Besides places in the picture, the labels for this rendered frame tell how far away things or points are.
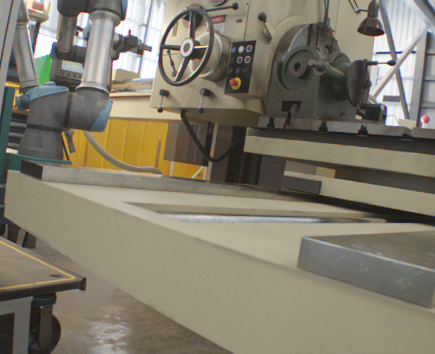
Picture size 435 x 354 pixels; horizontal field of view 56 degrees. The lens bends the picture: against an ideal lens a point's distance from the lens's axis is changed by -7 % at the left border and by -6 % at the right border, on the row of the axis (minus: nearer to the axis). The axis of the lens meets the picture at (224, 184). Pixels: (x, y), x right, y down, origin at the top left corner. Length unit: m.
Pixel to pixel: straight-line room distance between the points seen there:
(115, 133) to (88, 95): 3.39
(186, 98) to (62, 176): 1.48
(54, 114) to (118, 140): 3.45
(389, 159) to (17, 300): 1.23
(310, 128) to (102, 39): 0.80
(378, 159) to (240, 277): 1.04
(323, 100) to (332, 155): 0.26
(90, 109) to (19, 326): 0.72
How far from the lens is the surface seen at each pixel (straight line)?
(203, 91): 2.15
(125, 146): 4.90
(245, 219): 0.78
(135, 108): 3.17
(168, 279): 0.53
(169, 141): 3.41
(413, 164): 1.39
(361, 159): 1.46
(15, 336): 1.48
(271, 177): 2.67
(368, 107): 1.69
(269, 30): 2.06
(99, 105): 1.43
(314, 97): 1.64
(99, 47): 1.52
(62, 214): 0.77
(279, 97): 1.73
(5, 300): 1.41
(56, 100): 1.43
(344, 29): 2.74
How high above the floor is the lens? 0.79
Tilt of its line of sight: 3 degrees down
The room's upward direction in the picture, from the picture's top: 9 degrees clockwise
